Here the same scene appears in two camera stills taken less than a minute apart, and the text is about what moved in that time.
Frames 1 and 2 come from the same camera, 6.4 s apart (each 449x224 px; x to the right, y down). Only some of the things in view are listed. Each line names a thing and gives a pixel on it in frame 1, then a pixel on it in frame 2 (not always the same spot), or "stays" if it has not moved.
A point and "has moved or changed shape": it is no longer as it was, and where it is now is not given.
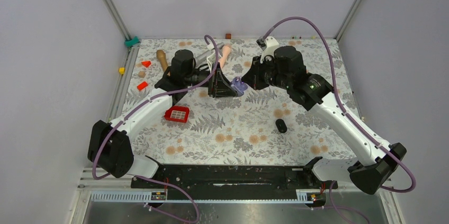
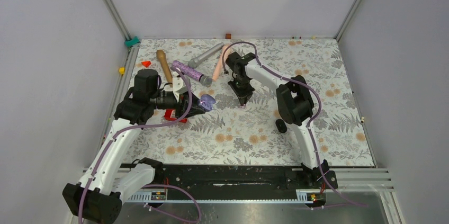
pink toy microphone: x=226 y=48 stays
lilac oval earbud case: x=239 y=86 has moved or changed shape
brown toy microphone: x=161 y=56 stays
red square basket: x=178 y=114 stays
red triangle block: x=146 y=63 stays
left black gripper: x=219 y=86 → x=181 y=106
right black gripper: x=252 y=78 → x=244 y=96
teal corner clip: x=129 y=43 stays
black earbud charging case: x=281 y=125 stays
